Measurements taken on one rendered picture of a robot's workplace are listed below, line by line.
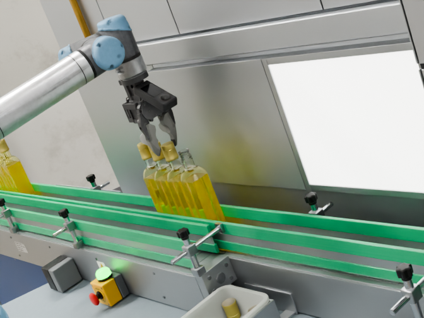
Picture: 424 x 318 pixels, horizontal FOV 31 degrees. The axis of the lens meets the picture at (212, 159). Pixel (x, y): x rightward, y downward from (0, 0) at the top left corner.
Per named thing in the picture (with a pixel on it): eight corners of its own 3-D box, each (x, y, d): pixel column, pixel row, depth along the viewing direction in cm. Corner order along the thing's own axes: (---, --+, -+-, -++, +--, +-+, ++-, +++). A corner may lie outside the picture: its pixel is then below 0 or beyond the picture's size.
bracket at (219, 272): (239, 279, 191) (229, 255, 188) (212, 300, 185) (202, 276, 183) (229, 277, 193) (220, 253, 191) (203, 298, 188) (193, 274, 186)
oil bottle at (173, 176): (218, 233, 205) (190, 162, 198) (203, 244, 201) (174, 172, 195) (205, 231, 209) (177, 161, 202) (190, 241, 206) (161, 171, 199)
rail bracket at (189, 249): (234, 251, 190) (217, 207, 186) (185, 288, 180) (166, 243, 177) (226, 250, 192) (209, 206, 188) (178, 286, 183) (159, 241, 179)
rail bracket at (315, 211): (347, 233, 179) (330, 183, 175) (330, 248, 175) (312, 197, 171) (335, 231, 182) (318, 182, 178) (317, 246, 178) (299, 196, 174)
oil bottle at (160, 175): (204, 231, 209) (176, 161, 202) (190, 241, 206) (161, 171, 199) (192, 229, 213) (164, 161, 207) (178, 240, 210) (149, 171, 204)
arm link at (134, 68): (146, 52, 190) (122, 65, 186) (153, 69, 192) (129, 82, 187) (130, 55, 196) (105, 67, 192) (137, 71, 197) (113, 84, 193)
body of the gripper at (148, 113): (151, 113, 202) (134, 70, 198) (170, 111, 195) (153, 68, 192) (129, 125, 198) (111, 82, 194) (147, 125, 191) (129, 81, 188)
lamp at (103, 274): (115, 274, 218) (111, 265, 217) (103, 283, 215) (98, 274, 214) (106, 272, 221) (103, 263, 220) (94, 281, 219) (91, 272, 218)
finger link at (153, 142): (149, 155, 200) (142, 120, 198) (162, 156, 195) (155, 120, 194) (139, 158, 198) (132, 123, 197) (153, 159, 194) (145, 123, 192)
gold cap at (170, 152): (181, 156, 198) (175, 141, 196) (171, 162, 196) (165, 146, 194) (173, 155, 200) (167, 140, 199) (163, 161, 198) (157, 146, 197)
